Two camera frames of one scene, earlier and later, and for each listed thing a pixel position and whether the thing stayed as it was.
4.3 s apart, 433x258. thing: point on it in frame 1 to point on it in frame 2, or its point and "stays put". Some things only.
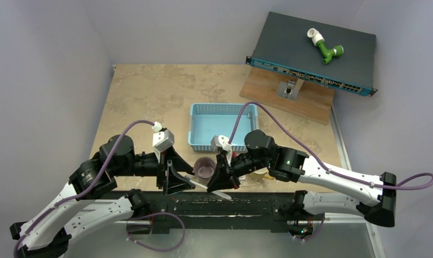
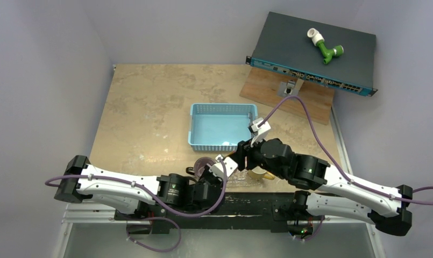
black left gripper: x=174 y=181 to x=206 y=172
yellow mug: x=262 y=173 stays put
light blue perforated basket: x=208 y=120 stays put
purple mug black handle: x=204 y=167 stays put
